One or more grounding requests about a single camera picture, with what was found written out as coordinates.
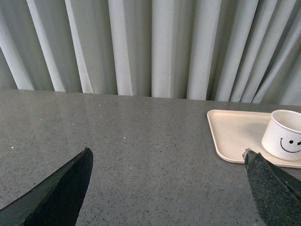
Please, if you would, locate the white smiley mug black handle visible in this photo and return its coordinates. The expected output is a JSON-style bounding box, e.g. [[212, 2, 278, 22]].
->
[[261, 110, 301, 161]]

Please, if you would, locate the grey-white pleated curtain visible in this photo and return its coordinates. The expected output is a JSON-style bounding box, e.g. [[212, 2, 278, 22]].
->
[[0, 0, 301, 105]]

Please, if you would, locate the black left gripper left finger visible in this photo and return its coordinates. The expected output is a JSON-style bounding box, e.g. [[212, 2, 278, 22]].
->
[[0, 148, 93, 226]]

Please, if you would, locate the cream rectangular plastic tray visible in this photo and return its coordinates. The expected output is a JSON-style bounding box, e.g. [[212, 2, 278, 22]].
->
[[207, 110, 301, 169]]

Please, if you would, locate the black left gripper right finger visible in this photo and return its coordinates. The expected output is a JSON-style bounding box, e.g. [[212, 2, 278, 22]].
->
[[243, 148, 301, 226]]

